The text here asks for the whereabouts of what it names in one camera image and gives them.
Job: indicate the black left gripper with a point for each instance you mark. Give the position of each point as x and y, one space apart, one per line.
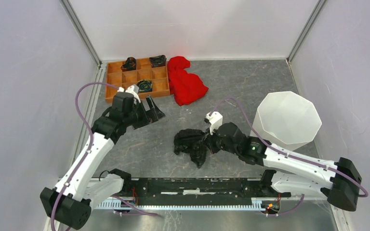
153 114

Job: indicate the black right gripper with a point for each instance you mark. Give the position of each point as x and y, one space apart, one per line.
208 141

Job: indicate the black plastic trash bag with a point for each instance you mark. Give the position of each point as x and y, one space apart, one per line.
192 142

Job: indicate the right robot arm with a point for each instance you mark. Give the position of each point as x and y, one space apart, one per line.
338 182

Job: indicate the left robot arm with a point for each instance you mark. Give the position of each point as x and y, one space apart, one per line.
70 202

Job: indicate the white plastic trash bin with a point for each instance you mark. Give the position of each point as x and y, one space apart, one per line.
287 119

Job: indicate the black green bag roll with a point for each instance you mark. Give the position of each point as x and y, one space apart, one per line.
144 85

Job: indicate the wooden compartment tray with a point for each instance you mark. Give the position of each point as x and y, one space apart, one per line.
116 78

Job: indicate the red cloth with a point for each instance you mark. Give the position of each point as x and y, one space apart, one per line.
184 86

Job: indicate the black bag roll right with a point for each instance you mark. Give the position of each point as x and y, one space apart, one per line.
157 61

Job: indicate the black bag roll left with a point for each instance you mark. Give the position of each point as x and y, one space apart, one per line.
129 65

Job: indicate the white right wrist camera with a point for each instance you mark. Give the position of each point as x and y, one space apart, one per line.
215 120

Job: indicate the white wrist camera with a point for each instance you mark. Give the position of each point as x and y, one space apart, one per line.
215 120
133 89

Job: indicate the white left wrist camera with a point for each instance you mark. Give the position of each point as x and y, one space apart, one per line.
133 89

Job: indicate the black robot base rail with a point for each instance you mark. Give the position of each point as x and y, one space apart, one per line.
197 191

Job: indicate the left aluminium corner post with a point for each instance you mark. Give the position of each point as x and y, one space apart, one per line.
80 30

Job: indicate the aluminium corner post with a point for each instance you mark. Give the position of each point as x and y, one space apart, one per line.
306 29
80 30

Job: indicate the white slotted cable duct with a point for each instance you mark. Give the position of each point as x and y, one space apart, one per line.
254 205

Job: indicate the right aluminium corner post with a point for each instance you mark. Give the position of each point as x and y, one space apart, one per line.
306 29

